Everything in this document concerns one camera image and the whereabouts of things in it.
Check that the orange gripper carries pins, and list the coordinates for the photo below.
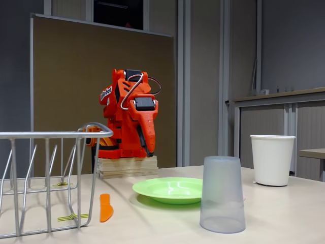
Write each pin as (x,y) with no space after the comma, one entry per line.
(147,119)

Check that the green plastic plate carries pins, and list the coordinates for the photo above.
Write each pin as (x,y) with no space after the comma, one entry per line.
(167,190)

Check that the orange plastic knife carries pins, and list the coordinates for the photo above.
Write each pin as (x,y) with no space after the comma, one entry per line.
(105,211)

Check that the translucent grey plastic cup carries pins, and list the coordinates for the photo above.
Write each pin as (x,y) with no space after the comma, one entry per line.
(222,198)

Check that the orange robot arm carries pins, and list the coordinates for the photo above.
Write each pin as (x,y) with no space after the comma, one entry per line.
(119,122)

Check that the wooden base block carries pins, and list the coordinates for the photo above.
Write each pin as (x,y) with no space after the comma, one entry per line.
(127,167)

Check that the light orange table clamp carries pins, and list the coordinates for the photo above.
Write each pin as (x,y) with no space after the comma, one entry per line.
(95,129)

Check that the brown partition board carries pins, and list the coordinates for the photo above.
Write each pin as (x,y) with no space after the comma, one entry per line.
(76,89)

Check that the yellow black tape marker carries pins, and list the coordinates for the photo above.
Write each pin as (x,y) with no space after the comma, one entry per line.
(64,218)
(62,184)

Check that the grey leaning bar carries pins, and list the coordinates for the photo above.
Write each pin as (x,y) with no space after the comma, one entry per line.
(254,76)

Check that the small white container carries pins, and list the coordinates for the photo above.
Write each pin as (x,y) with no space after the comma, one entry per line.
(265,92)

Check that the white paper cup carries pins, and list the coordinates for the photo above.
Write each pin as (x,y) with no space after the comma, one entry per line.
(271,162)

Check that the grey low cabinet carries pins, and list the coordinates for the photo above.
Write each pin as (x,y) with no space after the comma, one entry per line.
(309,119)

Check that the grey side table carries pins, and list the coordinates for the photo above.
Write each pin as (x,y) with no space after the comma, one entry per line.
(313,153)

